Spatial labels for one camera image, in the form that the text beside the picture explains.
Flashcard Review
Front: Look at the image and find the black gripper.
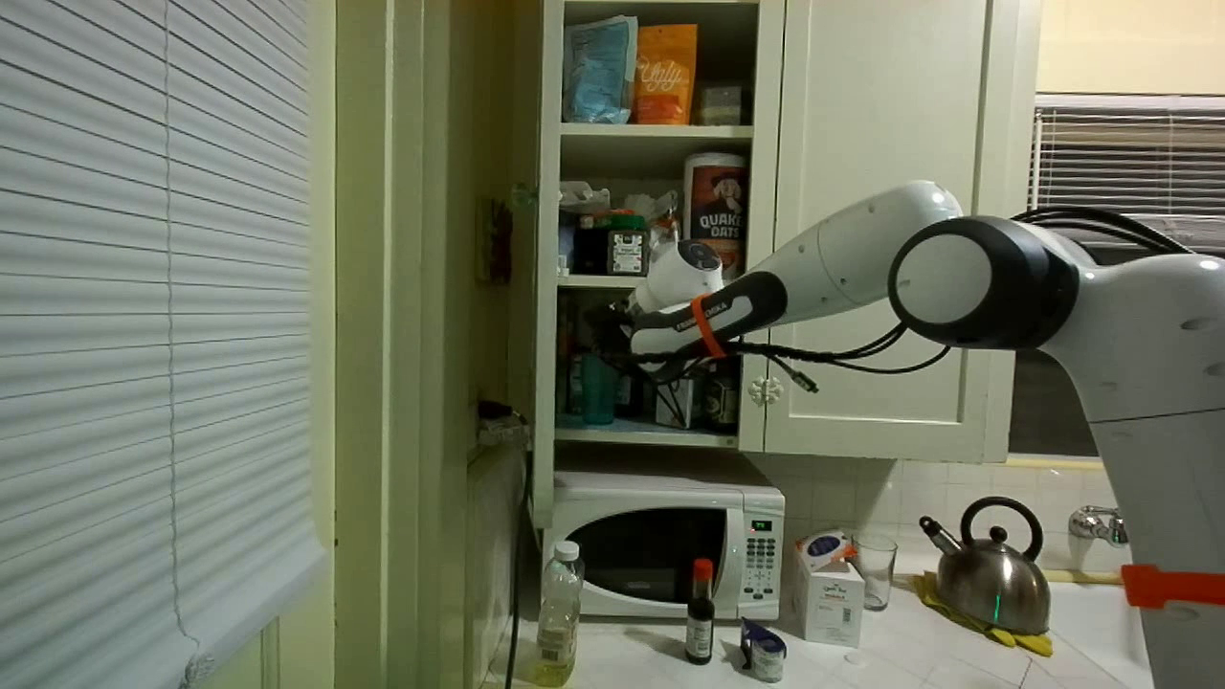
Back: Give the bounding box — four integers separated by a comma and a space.
621, 332, 699, 390

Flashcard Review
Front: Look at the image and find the open cabinet door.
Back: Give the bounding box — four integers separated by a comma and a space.
447, 0, 543, 464

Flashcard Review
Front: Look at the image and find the closed white cabinet door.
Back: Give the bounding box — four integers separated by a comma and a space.
733, 0, 1044, 466

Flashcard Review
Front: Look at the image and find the jar with white label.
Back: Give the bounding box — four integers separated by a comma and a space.
606, 212, 653, 278

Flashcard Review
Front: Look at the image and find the dark jar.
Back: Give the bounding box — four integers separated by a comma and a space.
565, 218, 613, 278

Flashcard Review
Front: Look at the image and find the white plastic bag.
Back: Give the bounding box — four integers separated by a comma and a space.
560, 176, 621, 227

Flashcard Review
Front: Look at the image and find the red and white canister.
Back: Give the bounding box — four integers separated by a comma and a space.
682, 151, 752, 274

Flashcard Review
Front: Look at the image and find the white microwave oven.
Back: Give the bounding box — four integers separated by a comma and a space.
547, 466, 788, 629

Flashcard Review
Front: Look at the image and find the dark red-capped sauce bottle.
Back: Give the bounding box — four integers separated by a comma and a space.
682, 555, 720, 670

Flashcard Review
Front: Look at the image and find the small grey box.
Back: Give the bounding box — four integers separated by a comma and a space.
695, 82, 747, 129

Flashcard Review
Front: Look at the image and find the orange food box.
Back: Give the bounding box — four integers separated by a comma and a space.
632, 20, 704, 125

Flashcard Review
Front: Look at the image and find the white carton with orange-blue lid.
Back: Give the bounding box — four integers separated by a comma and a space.
797, 528, 867, 649

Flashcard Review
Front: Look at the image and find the blue food box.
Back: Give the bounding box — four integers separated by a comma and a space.
561, 13, 644, 125

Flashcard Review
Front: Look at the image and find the small blue-lidded can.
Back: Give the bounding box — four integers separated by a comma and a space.
733, 619, 791, 686

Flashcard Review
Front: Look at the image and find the clear drinking glass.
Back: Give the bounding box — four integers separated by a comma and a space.
853, 545, 903, 616

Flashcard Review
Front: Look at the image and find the yellow cloth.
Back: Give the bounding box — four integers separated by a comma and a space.
907, 572, 1060, 662

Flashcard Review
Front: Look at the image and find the white sink basin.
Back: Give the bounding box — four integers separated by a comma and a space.
1044, 572, 1154, 689

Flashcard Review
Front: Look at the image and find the small window blind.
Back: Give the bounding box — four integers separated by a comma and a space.
1024, 92, 1225, 262

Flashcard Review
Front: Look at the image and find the large white window blind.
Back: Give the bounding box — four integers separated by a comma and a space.
0, 0, 329, 689

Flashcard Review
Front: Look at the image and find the orange strap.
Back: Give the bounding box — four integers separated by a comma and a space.
1116, 559, 1225, 611
685, 292, 729, 369

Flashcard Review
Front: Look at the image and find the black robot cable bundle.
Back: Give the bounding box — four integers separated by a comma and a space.
722, 202, 1195, 396

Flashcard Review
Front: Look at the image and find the open white wall cabinet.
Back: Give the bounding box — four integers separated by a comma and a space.
530, 0, 788, 453

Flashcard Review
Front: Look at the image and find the black power cord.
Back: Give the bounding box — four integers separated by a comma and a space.
502, 453, 537, 689

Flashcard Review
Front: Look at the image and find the steel kettle with black handle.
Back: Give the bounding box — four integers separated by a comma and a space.
914, 492, 1055, 639

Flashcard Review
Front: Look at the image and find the chrome wall faucet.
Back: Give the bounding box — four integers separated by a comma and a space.
1065, 501, 1133, 555

